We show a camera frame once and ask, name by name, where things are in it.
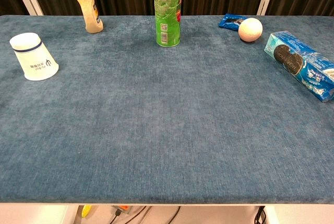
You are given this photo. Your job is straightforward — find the beige drink bottle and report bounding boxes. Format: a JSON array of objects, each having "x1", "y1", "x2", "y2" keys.
[{"x1": 68, "y1": 0, "x2": 104, "y2": 34}]

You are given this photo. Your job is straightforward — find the yellow object under table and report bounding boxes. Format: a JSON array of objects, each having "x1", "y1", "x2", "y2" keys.
[{"x1": 81, "y1": 204, "x2": 92, "y2": 218}]

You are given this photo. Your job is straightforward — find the blue table cloth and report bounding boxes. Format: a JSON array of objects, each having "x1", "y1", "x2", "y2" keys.
[{"x1": 0, "y1": 14, "x2": 334, "y2": 205}]

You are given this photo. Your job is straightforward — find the green chips can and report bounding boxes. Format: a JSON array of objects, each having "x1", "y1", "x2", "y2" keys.
[{"x1": 152, "y1": 0, "x2": 183, "y2": 48}]

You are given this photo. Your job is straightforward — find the black cable bundle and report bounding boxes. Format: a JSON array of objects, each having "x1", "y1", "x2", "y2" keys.
[
  {"x1": 254, "y1": 206, "x2": 267, "y2": 224},
  {"x1": 109, "y1": 205, "x2": 152, "y2": 224}
]

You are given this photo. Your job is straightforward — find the small blue cookie packet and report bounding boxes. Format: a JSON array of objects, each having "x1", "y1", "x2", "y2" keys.
[{"x1": 218, "y1": 13, "x2": 247, "y2": 31}]

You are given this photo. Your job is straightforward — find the orange grey plug box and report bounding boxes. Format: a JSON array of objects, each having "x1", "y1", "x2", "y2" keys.
[{"x1": 112, "y1": 205, "x2": 131, "y2": 216}]

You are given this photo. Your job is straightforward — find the blue cookie box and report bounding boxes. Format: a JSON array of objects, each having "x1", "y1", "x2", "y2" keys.
[{"x1": 264, "y1": 30, "x2": 334, "y2": 104}]

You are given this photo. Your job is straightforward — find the white paper cup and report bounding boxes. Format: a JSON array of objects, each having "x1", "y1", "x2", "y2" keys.
[{"x1": 9, "y1": 32, "x2": 59, "y2": 81}]

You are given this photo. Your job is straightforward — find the pale pink ball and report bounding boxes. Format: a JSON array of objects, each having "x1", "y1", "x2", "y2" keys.
[{"x1": 237, "y1": 17, "x2": 264, "y2": 43}]

